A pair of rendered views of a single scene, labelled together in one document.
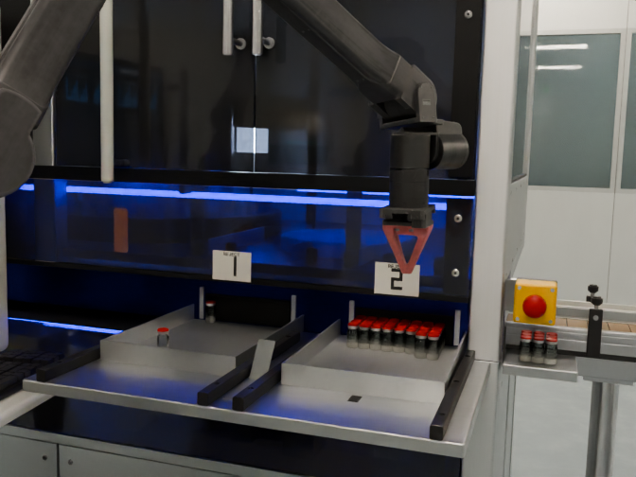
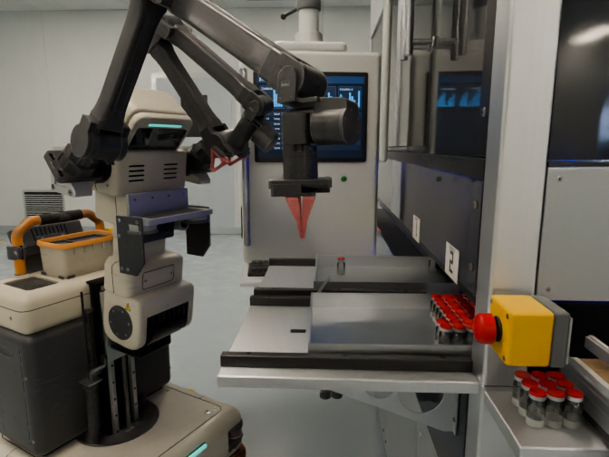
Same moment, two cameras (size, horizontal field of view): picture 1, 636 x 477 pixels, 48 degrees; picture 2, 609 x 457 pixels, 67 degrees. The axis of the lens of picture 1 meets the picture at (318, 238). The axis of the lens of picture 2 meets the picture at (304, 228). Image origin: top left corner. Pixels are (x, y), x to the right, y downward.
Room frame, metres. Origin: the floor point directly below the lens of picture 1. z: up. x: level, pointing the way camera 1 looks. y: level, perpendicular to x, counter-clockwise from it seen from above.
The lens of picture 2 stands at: (0.85, -0.86, 1.23)
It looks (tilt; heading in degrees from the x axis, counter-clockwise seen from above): 10 degrees down; 75
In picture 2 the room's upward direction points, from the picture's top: straight up
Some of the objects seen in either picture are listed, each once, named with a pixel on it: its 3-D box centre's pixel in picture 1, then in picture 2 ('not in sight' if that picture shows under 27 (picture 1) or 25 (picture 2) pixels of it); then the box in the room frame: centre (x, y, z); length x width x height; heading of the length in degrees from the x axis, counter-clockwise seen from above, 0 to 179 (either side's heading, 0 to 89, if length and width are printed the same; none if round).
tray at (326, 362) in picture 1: (382, 355); (399, 324); (1.24, -0.12, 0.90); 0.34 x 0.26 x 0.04; 163
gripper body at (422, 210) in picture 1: (408, 193); (300, 167); (1.04, -0.13, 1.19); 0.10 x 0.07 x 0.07; 162
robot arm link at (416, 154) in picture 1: (413, 151); (302, 129); (1.04, -0.13, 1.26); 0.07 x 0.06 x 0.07; 129
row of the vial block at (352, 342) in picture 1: (393, 339); (446, 320); (1.32, -0.15, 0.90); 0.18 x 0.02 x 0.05; 73
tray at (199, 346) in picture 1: (210, 335); (380, 274); (1.34, 0.20, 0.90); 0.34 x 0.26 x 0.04; 162
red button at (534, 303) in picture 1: (534, 306); (488, 328); (1.23, -0.38, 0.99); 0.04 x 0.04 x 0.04; 72
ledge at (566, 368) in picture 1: (539, 362); (553, 423); (1.31, -0.42, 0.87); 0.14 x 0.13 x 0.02; 162
